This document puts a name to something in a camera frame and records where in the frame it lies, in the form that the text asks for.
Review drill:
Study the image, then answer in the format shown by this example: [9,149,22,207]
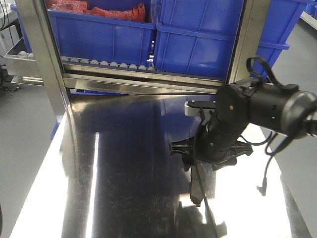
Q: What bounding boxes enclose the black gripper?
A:
[170,116,253,171]

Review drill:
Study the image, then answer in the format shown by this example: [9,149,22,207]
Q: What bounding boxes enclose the brake pad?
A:
[190,163,206,207]

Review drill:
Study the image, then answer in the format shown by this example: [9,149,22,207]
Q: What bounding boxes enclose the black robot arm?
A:
[170,77,317,170]

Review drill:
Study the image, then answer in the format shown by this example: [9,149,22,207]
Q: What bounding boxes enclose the roller conveyor track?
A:
[60,56,156,71]

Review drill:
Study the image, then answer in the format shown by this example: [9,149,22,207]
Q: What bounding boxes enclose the right blue plastic bin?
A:
[151,0,310,79]

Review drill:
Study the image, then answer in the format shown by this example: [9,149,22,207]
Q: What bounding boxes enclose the blue plastic bin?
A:
[46,0,156,65]
[151,0,310,79]

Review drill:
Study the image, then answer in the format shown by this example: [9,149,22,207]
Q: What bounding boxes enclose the red mesh bag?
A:
[46,0,146,22]

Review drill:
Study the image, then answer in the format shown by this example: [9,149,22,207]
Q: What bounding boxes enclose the left blue plastic bin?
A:
[46,0,156,65]

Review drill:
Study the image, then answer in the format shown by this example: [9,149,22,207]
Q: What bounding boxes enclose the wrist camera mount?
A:
[184,100,216,117]

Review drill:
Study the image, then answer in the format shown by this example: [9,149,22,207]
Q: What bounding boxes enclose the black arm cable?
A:
[192,56,298,238]

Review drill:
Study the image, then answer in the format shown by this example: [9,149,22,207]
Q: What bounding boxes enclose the stainless steel rack frame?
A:
[3,0,274,119]

